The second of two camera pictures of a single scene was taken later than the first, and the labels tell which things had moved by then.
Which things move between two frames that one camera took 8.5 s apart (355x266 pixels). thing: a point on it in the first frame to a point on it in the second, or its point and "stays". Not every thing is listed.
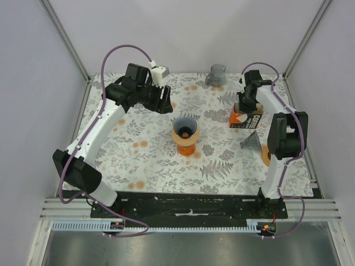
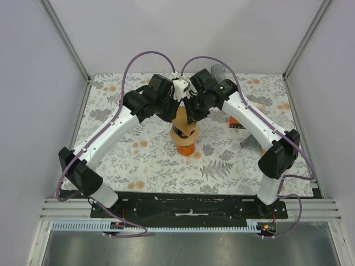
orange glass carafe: (186, 151) stays
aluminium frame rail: (316, 210) stays
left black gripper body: (150, 96) to (167, 107)
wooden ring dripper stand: (183, 142) stays
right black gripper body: (247, 103) to (197, 106)
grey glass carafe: (217, 77) stays
